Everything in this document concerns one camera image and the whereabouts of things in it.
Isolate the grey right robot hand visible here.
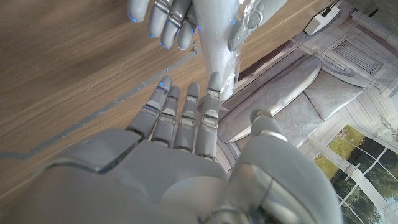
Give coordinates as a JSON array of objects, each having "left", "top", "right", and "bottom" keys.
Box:
[{"left": 0, "top": 72, "right": 343, "bottom": 224}]

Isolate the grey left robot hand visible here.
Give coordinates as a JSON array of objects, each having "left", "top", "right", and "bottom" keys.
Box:
[{"left": 126, "top": 0, "right": 289, "bottom": 52}]

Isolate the white power strip box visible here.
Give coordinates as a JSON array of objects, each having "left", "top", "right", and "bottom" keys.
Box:
[{"left": 303, "top": 5, "right": 341, "bottom": 37}]

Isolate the printed sofa backdrop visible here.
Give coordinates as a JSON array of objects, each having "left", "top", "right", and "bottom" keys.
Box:
[{"left": 214, "top": 0, "right": 398, "bottom": 224}]

